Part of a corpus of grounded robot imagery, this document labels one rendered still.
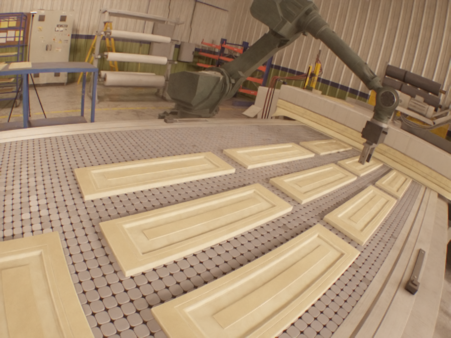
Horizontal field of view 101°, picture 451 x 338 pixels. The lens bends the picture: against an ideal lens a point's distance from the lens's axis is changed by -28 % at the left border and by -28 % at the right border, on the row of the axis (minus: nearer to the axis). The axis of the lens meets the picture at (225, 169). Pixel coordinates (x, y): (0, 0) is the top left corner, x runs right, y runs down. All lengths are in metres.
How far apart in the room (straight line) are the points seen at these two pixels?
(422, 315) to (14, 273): 1.13
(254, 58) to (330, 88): 5.25
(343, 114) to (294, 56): 5.77
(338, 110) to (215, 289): 2.33
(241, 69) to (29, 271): 2.24
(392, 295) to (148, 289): 0.70
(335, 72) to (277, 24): 5.61
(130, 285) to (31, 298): 0.23
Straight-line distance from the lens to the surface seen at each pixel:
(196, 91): 2.23
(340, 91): 7.36
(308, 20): 2.06
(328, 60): 7.66
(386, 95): 1.89
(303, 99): 2.88
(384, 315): 0.79
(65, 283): 0.60
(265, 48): 2.38
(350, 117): 2.63
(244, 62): 2.44
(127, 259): 0.63
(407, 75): 6.18
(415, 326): 0.89
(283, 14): 2.08
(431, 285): 1.13
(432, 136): 4.71
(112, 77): 5.69
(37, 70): 2.82
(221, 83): 2.37
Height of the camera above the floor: 1.36
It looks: 25 degrees down
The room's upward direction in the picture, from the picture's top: 14 degrees clockwise
